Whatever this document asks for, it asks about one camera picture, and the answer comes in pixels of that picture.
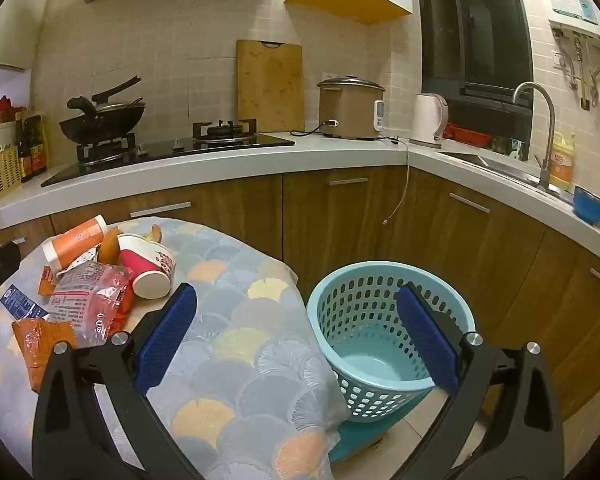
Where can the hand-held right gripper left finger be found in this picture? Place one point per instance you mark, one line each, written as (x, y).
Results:
(165, 335)

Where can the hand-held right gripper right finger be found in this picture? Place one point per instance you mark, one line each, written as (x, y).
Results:
(427, 335)

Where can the blue and white packet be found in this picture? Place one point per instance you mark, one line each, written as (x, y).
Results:
(17, 302)

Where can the small orange sachet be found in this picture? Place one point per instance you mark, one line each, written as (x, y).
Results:
(46, 282)

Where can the red paper cup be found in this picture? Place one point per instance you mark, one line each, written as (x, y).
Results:
(145, 265)

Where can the light blue plastic basket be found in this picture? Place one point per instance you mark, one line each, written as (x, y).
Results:
(360, 365)

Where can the red snack packet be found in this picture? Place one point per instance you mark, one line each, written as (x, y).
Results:
(90, 300)

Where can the orange snack packet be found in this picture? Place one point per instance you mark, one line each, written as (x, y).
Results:
(35, 345)

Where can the scale-patterned tablecloth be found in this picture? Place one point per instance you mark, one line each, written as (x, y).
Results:
(240, 310)

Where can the yellow plastic basket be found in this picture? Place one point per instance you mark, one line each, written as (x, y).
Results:
(5, 172)

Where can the dark sauce bottles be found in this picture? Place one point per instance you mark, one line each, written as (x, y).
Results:
(32, 150)

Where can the wooden base cabinet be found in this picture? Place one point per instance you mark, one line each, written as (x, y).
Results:
(330, 225)

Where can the black wok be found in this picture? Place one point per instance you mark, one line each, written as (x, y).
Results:
(100, 122)

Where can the steel sink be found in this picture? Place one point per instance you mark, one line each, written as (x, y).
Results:
(485, 162)

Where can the black gas stove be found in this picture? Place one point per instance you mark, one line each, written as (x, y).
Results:
(180, 152)

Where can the red container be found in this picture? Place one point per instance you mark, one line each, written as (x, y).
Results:
(467, 135)

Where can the blue bowl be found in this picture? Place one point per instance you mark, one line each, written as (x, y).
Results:
(590, 205)

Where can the white electric kettle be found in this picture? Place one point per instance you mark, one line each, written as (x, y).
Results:
(427, 120)

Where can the yellow detergent bottle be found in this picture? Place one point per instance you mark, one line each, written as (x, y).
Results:
(562, 165)

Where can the white plug-in meter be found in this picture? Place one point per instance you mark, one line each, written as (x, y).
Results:
(379, 115)

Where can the brown rice cooker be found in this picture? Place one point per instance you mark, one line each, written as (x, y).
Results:
(347, 110)

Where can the metal faucet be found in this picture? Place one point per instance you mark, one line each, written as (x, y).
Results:
(550, 125)

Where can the wooden cutting board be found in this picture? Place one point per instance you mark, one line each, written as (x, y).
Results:
(270, 85)

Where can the dark window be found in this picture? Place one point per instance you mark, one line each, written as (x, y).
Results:
(470, 25)

